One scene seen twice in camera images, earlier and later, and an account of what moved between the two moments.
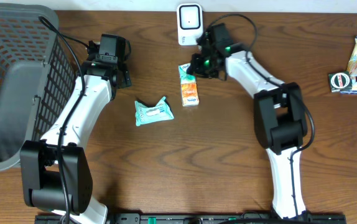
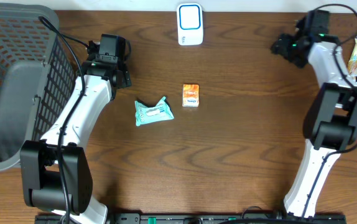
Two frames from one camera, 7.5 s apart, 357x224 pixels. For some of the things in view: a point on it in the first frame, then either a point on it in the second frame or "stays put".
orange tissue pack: [190, 94] stays put
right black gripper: [194, 68] → [282, 42]
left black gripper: [125, 76] stays put
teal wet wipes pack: [146, 115] stays put
